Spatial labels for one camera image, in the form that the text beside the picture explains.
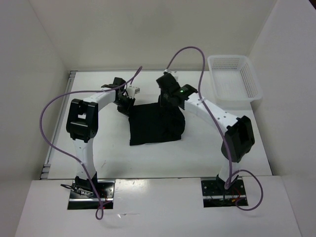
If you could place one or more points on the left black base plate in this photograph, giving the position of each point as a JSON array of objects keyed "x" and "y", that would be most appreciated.
[{"x": 81, "y": 199}]

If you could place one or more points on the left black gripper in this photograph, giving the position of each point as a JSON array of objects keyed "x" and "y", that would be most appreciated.
[{"x": 127, "y": 110}]

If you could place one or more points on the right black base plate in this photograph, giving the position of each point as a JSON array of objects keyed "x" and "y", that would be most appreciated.
[{"x": 215, "y": 195}]

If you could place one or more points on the white perforated plastic basket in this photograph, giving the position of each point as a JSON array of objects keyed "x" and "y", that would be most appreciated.
[{"x": 234, "y": 78}]

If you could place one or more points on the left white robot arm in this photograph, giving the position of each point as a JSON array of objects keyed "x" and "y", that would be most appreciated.
[{"x": 83, "y": 123}]

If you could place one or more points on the black shorts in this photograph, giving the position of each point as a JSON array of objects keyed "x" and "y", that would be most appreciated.
[{"x": 152, "y": 123}]

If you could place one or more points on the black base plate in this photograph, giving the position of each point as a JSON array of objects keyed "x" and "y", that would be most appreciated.
[
  {"x": 215, "y": 195},
  {"x": 81, "y": 199}
]

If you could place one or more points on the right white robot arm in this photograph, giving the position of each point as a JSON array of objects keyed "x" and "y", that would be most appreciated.
[{"x": 237, "y": 133}]

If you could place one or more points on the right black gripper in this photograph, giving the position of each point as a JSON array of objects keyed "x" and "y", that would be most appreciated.
[{"x": 163, "y": 101}]

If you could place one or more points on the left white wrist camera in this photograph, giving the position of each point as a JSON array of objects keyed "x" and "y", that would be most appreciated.
[{"x": 132, "y": 91}]

